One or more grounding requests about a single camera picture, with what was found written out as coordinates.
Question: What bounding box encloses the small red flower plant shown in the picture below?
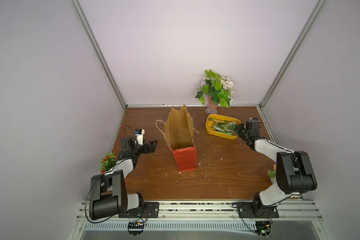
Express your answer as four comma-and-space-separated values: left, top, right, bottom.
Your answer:
100, 153, 118, 174

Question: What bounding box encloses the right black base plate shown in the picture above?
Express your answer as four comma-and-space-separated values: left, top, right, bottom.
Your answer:
233, 202, 280, 219

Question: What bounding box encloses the orange white flower pot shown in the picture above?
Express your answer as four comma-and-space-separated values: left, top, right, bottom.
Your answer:
268, 164, 277, 184

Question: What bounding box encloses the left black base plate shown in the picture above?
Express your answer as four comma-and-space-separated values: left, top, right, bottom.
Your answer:
118, 202, 160, 220

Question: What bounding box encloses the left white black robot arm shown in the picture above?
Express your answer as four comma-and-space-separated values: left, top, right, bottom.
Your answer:
85, 137, 158, 224

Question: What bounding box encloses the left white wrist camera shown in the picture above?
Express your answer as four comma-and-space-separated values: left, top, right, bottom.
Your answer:
134, 129, 145, 146

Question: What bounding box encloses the green condiment packets pile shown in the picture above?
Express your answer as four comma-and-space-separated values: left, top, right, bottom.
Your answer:
208, 118, 237, 136

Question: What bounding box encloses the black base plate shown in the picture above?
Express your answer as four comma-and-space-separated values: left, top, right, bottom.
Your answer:
118, 202, 160, 220
233, 202, 280, 219

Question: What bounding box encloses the red brown paper bag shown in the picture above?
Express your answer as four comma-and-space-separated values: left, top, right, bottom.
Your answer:
155, 105, 198, 173

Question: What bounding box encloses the aluminium rail frame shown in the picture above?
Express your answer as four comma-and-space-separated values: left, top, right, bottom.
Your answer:
68, 199, 333, 240

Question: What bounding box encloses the pink vase green plant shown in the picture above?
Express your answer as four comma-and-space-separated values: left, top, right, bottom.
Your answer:
195, 70, 234, 115

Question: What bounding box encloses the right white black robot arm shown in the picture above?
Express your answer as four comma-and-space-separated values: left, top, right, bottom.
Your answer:
235, 118, 318, 208

